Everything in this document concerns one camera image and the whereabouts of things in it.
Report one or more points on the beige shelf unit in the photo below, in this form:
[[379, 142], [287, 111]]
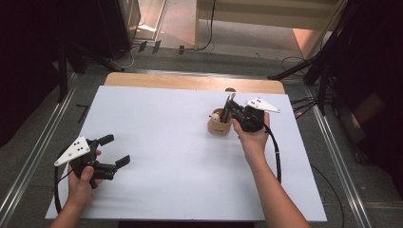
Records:
[[269, 12]]

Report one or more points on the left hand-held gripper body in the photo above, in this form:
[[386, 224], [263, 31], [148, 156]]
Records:
[[74, 150]]

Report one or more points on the white board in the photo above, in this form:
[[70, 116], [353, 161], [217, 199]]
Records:
[[177, 177]]

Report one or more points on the black tripod stand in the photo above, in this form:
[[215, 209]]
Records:
[[323, 63]]

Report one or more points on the person's right hand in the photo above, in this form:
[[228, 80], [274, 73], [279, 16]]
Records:
[[253, 141]]

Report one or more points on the metal floor rail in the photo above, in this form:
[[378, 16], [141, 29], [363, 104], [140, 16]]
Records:
[[335, 158], [28, 164]]

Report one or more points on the person's left hand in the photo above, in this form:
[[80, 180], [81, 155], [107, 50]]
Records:
[[80, 190]]

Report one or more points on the black metal stand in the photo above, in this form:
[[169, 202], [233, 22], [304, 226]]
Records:
[[63, 72]]

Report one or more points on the dim brown object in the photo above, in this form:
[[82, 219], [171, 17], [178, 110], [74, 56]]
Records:
[[367, 109]]

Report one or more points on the dark round table grommet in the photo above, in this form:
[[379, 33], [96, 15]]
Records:
[[230, 90]]

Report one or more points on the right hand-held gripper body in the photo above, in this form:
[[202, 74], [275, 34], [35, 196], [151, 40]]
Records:
[[252, 118]]

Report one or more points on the wooden brush holder with figurine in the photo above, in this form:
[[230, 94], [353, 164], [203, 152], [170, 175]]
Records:
[[217, 126]]

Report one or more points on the dark cabinet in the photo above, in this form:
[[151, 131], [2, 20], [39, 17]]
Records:
[[114, 25]]

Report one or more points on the wooden table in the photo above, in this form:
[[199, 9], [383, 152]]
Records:
[[190, 81]]

